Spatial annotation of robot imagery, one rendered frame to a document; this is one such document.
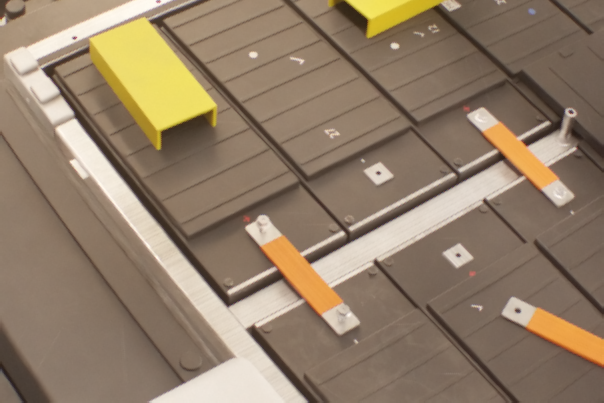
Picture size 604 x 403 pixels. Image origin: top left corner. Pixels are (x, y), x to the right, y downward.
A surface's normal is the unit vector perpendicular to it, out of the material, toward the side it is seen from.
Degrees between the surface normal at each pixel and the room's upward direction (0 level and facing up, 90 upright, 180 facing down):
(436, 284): 0
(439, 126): 0
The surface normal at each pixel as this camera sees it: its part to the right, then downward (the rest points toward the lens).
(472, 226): 0.08, -0.66
